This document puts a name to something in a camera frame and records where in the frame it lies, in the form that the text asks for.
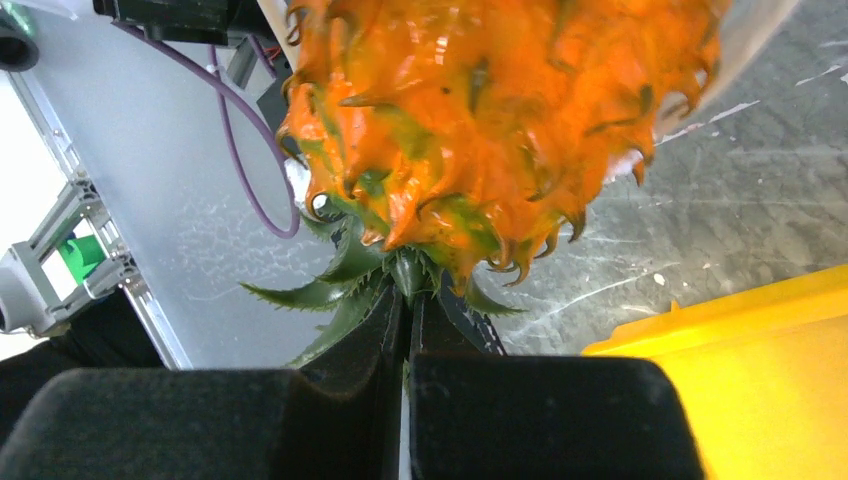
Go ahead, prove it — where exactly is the clear zip top bag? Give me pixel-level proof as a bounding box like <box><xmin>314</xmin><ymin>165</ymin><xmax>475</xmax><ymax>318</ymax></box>
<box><xmin>602</xmin><ymin>0</ymin><xmax>806</xmax><ymax>183</ymax></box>

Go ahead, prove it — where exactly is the aluminium frame rail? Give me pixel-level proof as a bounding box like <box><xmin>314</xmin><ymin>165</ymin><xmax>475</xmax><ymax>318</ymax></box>
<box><xmin>1</xmin><ymin>70</ymin><xmax>192</xmax><ymax>369</ymax></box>

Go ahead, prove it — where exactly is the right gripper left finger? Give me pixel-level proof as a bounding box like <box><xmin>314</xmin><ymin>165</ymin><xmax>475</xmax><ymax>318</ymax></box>
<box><xmin>1</xmin><ymin>286</ymin><xmax>402</xmax><ymax>479</ymax></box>

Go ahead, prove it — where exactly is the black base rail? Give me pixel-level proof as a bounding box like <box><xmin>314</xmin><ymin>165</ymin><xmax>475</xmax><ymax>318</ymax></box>
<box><xmin>93</xmin><ymin>0</ymin><xmax>297</xmax><ymax>146</ymax></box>

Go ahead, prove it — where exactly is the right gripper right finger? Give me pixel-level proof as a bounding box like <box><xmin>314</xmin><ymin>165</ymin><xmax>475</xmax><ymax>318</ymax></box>
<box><xmin>407</xmin><ymin>282</ymin><xmax>706</xmax><ymax>479</ymax></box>

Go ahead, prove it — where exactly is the orange toy pineapple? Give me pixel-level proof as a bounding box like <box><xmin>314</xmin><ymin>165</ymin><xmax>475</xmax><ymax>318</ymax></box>
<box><xmin>250</xmin><ymin>1</ymin><xmax>732</xmax><ymax>367</ymax></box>

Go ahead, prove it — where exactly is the green spool on bracket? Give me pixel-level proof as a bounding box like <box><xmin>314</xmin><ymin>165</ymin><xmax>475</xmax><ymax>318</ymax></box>
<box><xmin>57</xmin><ymin>235</ymin><xmax>106</xmax><ymax>284</ymax></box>

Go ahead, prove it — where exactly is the yellow plastic tray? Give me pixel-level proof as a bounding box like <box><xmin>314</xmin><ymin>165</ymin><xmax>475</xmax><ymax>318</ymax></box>
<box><xmin>585</xmin><ymin>266</ymin><xmax>847</xmax><ymax>479</ymax></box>

